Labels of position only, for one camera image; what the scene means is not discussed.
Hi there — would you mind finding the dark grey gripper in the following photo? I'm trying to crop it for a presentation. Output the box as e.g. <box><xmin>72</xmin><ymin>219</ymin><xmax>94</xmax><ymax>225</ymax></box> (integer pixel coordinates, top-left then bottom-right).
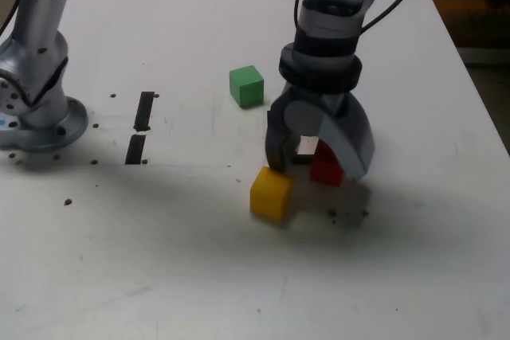
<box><xmin>265</xmin><ymin>86</ymin><xmax>377</xmax><ymax>180</ymax></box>

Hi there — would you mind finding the red cube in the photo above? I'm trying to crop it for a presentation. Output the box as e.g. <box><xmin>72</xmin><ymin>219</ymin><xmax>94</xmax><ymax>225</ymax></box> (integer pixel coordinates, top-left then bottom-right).
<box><xmin>309</xmin><ymin>141</ymin><xmax>346</xmax><ymax>187</ymax></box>

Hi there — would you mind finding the yellow cube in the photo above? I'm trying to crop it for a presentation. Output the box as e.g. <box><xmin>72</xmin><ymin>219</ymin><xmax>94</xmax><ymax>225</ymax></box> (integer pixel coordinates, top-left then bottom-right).
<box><xmin>249</xmin><ymin>166</ymin><xmax>295</xmax><ymax>225</ymax></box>

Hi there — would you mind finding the green cube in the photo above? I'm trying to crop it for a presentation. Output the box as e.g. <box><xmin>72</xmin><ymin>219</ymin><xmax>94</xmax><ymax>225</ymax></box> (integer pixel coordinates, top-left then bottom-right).
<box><xmin>229</xmin><ymin>64</ymin><xmax>265</xmax><ymax>111</ymax></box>

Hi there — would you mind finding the black tape strip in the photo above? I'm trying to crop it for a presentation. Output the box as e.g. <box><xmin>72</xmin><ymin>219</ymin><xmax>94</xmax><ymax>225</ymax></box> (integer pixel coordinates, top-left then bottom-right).
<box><xmin>124</xmin><ymin>91</ymin><xmax>155</xmax><ymax>166</ymax></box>

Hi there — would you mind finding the thin black cable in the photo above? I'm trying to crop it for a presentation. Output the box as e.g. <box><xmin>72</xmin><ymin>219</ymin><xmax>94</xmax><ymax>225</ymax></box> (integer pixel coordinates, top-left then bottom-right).
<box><xmin>0</xmin><ymin>0</ymin><xmax>23</xmax><ymax>35</ymax></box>

